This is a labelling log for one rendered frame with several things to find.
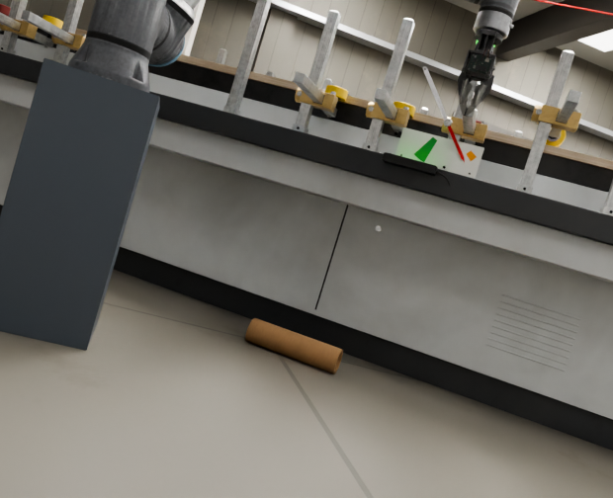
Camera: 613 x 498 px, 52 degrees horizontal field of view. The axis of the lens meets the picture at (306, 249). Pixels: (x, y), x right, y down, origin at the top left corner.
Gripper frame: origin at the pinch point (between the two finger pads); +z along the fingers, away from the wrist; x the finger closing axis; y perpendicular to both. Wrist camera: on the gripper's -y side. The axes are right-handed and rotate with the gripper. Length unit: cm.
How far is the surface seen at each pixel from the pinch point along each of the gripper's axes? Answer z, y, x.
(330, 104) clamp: 1, -30, -46
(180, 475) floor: 83, 80, -18
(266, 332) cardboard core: 77, -16, -40
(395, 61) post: -17.2, -30.9, -28.9
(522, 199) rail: 14.8, -28.7, 21.2
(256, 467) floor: 83, 66, -10
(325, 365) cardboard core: 80, -16, -19
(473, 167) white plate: 9.3, -30.3, 4.5
